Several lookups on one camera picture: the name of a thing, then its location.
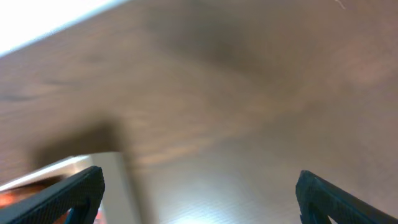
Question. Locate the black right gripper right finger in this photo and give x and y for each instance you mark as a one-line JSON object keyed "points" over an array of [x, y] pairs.
{"points": [[322, 202]]}

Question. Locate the white cardboard box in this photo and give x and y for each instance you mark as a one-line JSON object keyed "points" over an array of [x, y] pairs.
{"points": [[117, 205]]}

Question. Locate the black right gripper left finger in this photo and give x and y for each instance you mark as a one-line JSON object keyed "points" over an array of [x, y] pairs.
{"points": [[78, 197]]}

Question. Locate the red toy fire truck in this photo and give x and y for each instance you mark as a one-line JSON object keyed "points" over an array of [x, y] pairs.
{"points": [[12, 196]]}

